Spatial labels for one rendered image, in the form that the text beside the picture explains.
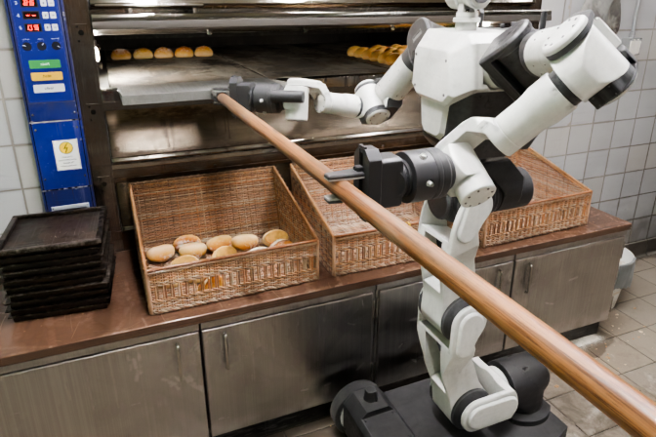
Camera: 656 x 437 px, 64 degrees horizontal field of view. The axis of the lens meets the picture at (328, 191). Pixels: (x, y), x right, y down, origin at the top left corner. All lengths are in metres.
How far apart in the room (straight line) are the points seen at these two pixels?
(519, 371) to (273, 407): 0.83
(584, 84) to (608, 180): 2.43
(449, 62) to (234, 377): 1.19
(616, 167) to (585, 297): 0.98
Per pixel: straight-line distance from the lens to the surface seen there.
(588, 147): 3.10
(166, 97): 1.70
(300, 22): 1.92
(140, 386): 1.79
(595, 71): 0.89
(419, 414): 1.95
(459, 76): 1.25
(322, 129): 2.16
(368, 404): 1.90
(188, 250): 1.95
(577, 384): 0.49
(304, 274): 1.78
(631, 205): 3.52
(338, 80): 2.16
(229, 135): 2.05
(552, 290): 2.41
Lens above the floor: 1.48
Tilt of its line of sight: 20 degrees down
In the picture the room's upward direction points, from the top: straight up
